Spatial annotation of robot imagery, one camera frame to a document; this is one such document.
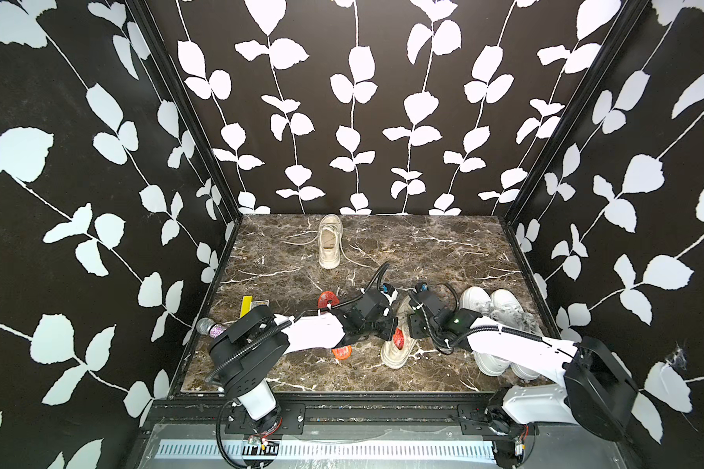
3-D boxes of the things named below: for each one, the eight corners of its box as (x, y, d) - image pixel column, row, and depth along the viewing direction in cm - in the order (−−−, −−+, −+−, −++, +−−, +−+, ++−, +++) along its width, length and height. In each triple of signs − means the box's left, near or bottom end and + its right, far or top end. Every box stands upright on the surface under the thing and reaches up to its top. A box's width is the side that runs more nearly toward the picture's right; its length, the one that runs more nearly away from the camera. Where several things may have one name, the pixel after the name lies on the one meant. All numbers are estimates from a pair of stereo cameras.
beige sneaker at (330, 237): (317, 269, 106) (314, 257, 100) (322, 223, 121) (321, 210, 115) (340, 269, 106) (339, 257, 100) (343, 223, 121) (342, 211, 115)
